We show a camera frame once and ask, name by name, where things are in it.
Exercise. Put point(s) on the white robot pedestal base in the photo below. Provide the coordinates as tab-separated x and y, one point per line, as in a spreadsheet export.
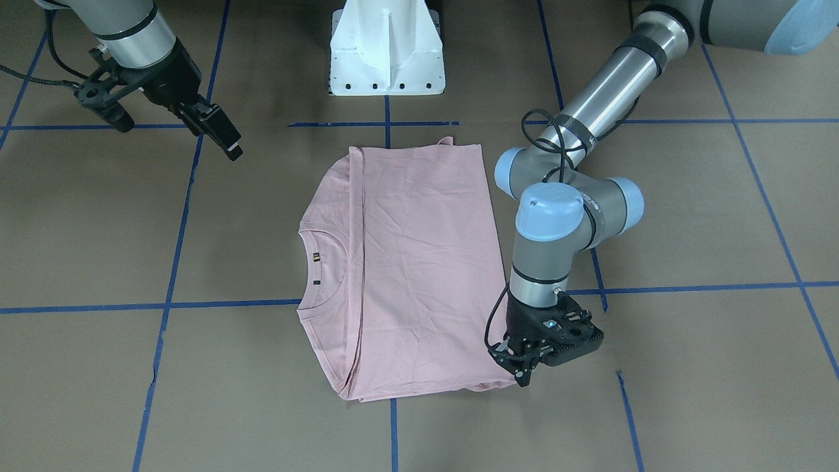
392	48

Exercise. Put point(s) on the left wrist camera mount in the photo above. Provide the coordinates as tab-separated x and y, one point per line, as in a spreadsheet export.
567	332

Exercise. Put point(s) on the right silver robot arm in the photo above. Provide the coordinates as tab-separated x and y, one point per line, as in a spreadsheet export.
138	50

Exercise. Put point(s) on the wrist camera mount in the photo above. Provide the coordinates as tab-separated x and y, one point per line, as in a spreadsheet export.
102	91
567	332

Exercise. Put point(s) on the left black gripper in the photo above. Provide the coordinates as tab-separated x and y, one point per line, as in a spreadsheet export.
523	322

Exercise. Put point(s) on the pink Snoopy t-shirt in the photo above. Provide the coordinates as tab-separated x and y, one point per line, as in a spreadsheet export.
403	269

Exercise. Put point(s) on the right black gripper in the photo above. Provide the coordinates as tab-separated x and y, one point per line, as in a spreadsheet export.
172	76

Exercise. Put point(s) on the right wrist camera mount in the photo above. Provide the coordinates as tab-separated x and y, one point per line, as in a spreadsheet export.
102	91

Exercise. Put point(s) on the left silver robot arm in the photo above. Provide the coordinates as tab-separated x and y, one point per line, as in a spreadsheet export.
729	283

